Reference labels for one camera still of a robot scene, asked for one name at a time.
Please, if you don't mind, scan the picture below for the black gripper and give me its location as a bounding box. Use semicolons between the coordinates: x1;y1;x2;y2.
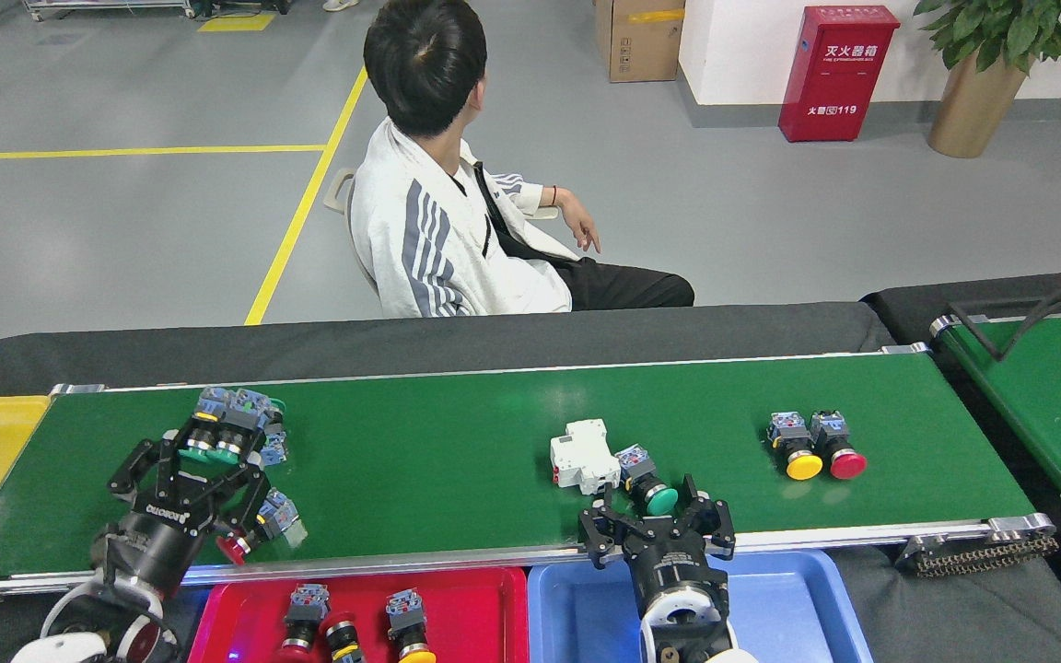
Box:
93;428;272;599
579;475;736;620

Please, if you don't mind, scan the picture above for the white circuit breaker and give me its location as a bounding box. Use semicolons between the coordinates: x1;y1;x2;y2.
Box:
550;419;623;496

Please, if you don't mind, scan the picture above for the blue plastic tray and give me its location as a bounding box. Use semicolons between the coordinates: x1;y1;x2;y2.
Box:
527;550;875;663

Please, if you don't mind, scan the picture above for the red plastic tray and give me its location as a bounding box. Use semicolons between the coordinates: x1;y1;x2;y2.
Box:
188;566;530;663

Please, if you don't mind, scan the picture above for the long green conveyor belt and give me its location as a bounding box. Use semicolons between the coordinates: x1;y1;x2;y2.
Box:
0;343;1059;609

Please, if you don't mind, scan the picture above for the person's left hand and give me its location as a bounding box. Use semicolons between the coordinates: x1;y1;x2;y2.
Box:
560;192;602;255

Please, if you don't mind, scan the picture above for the wide black table cloth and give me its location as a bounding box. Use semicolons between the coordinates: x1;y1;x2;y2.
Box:
0;302;1061;663

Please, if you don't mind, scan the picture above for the grey white office chair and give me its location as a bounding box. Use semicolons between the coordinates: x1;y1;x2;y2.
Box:
323;166;561;294

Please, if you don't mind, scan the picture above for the narrow black table cloth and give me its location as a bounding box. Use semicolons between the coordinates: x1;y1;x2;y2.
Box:
862;272;1061;663

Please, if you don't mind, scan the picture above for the red fire extinguisher cabinet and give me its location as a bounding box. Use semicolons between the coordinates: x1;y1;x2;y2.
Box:
777;5;901;144

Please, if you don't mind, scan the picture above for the metal rack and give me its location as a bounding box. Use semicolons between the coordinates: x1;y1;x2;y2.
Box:
24;0;200;21

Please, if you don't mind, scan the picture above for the brown cardboard box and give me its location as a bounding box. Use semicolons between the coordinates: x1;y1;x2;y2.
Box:
595;0;686;84

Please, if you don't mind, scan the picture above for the potted plant in gold pot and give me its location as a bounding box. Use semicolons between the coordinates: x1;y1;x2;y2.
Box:
913;0;1061;159

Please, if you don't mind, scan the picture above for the black drive chain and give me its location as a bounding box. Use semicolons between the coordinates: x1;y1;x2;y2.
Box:
897;534;1061;579

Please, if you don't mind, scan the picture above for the black cable bundle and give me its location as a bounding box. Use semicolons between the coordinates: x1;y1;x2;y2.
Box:
945;267;1061;365

